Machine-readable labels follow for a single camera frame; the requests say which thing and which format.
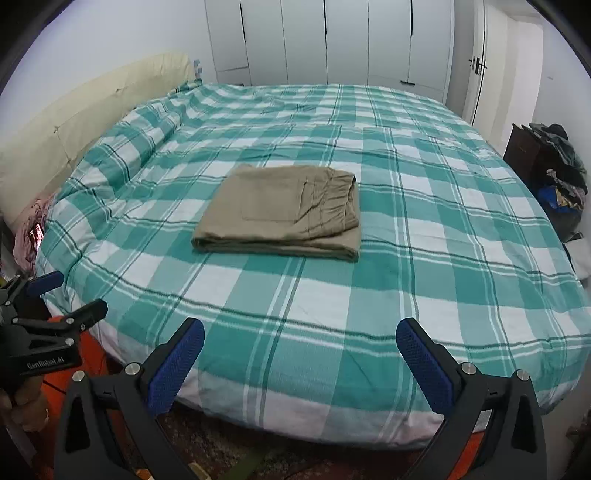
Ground beige pants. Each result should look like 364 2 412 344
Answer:
191 164 362 263

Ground person's left hand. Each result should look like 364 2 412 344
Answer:
0 376 51 432

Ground pile of clothes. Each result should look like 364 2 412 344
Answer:
529 122 589 199

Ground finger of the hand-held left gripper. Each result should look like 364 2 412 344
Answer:
14 299 109 344
0 271 64 305

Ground cream padded headboard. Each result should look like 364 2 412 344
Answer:
0 52 197 222

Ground patterned rug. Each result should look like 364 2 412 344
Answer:
152 401 462 480

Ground dark wooden cabinet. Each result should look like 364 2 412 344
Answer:
502 122 543 181

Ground white wardrobe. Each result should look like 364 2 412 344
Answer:
204 0 455 104

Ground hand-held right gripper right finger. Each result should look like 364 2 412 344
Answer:
396 318 548 480

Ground blue bag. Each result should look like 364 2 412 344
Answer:
537 185 583 241

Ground person's right leg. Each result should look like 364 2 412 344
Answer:
457 434 485 480

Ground pink cloth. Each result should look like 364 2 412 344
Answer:
13 194 56 273

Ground white door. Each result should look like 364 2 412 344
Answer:
462 0 490 127

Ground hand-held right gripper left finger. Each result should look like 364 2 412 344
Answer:
54 318 206 480

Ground green checked blanket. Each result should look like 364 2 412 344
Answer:
34 82 591 450

